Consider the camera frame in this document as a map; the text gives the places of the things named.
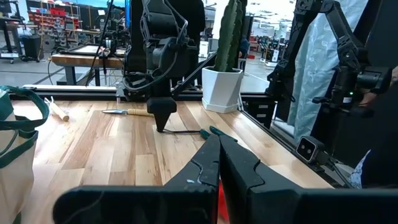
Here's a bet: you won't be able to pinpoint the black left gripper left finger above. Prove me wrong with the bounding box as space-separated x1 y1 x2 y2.
164 134 221 188

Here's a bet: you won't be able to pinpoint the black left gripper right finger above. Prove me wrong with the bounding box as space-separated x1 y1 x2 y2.
219 136 302 191

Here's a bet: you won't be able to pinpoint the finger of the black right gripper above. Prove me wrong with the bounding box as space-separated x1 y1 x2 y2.
147 108 162 133
161 108 177 133

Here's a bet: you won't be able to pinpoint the silver-blade trowel wooden handle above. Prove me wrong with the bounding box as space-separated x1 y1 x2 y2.
101 108 155 118

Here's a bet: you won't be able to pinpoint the green-handled pruning shears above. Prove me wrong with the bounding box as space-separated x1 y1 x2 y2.
162 125 239 143

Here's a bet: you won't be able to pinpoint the hand rake wooden handle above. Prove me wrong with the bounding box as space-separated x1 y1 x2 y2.
43 96 70 123

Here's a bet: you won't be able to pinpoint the beige green-trimmed gardening bag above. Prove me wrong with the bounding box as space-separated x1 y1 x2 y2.
0 85 50 224

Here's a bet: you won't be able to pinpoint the white angular plant pot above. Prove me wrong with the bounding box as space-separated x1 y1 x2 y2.
201 66 244 114

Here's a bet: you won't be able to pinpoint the black drawer unit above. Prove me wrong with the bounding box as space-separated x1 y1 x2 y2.
244 100 277 129

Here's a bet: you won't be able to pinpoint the wooden workbench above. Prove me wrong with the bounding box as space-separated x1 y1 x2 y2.
51 45 125 86

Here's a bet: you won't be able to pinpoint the green cactus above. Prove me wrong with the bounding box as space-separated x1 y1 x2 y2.
213 0 244 73

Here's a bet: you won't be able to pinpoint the white plastic sheet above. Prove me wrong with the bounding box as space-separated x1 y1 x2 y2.
286 0 371 144

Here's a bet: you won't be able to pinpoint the shelf with red bins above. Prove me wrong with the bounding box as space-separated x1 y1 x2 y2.
26 0 83 41

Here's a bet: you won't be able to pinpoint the black bin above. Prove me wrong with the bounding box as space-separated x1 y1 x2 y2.
21 34 42 60

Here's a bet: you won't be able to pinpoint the person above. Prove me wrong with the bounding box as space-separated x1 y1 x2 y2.
348 65 398 190

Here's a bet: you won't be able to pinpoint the black table-level camera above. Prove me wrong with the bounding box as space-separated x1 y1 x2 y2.
295 136 326 165

